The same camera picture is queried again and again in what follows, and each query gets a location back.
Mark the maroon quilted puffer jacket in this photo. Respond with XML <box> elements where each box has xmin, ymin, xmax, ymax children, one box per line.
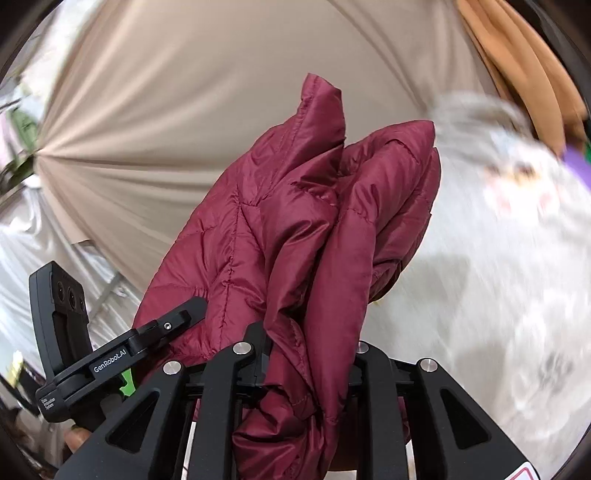
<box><xmin>134</xmin><ymin>75</ymin><xmax>441</xmax><ymax>479</ymax></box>

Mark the person's left hand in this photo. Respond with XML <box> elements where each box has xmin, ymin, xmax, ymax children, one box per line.
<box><xmin>64</xmin><ymin>425</ymin><xmax>92</xmax><ymax>453</ymax></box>

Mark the silver satin fabric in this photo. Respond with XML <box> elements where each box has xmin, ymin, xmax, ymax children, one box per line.
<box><xmin>1</xmin><ymin>186</ymin><xmax>141</xmax><ymax>373</ymax></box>

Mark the white floral bed blanket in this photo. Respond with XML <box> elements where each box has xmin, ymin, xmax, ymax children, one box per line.
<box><xmin>362</xmin><ymin>92</ymin><xmax>590</xmax><ymax>479</ymax></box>

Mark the beige curtain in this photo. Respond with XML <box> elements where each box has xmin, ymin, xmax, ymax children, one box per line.
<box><xmin>35</xmin><ymin>1</ymin><xmax>495</xmax><ymax>289</ymax></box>

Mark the green garment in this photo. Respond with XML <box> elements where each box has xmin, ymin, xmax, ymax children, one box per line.
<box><xmin>9</xmin><ymin>108</ymin><xmax>38</xmax><ymax>153</ymax></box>

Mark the purple item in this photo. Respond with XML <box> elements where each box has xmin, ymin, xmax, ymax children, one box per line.
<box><xmin>564</xmin><ymin>145</ymin><xmax>591</xmax><ymax>189</ymax></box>

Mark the orange-brown hanging cloth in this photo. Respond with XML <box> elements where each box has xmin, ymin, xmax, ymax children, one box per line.
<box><xmin>456</xmin><ymin>1</ymin><xmax>589</xmax><ymax>156</ymax></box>

